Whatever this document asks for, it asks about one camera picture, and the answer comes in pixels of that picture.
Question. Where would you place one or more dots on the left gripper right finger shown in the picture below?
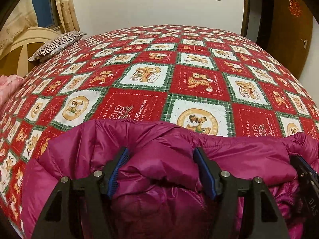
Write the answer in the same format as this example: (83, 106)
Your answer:
(243, 208)

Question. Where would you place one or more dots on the metal door handle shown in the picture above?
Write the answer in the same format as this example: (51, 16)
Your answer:
(305, 43)

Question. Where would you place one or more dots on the beige curtain right panel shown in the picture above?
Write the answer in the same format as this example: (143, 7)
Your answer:
(67, 15)

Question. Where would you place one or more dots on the red double happiness sticker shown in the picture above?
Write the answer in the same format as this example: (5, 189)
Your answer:
(295, 8)

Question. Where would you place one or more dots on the brown wooden door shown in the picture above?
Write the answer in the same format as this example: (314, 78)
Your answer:
(284, 43)

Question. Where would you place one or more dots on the beige curtain panel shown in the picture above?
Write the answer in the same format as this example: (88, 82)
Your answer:
(67, 15)
(21, 18)

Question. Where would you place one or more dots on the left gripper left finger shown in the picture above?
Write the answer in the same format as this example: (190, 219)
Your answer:
(82, 208)

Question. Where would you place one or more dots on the red patterned bear bedspread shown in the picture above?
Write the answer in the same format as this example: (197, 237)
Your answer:
(209, 81)

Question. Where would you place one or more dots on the striped grey pillow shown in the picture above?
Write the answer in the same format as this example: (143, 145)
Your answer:
(56, 46)

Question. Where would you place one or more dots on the beige curtain left panel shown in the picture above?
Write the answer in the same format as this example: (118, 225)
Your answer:
(21, 18)

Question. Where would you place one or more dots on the magenta puffer down jacket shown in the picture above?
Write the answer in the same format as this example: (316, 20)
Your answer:
(159, 193)

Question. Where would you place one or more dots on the pink floral quilt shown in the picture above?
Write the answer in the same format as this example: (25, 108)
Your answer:
(8, 85)

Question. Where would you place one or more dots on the blue window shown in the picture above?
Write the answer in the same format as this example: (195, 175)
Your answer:
(43, 12)

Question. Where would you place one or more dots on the cream wooden headboard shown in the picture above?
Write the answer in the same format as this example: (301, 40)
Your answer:
(14, 59)

